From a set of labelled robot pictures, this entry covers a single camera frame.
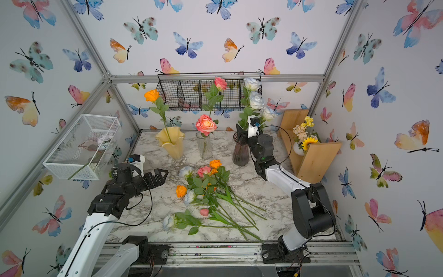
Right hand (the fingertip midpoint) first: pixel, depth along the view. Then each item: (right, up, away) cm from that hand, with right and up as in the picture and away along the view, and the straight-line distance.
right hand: (244, 120), depth 80 cm
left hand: (-36, -23, -4) cm, 43 cm away
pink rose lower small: (-19, -43, +5) cm, 48 cm away
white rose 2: (-30, -26, +14) cm, 41 cm away
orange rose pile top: (-15, -22, +19) cm, 32 cm away
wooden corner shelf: (+34, -21, +5) cm, 40 cm away
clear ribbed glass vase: (-20, -11, +20) cm, 31 cm away
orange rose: (-31, -35, +9) cm, 48 cm away
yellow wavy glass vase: (-39, -7, +16) cm, 43 cm away
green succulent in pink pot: (-64, -25, +4) cm, 69 cm away
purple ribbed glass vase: (-1, -17, +15) cm, 22 cm away
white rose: (-26, -36, +6) cm, 45 cm away
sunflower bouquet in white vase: (+30, -7, +7) cm, 32 cm away
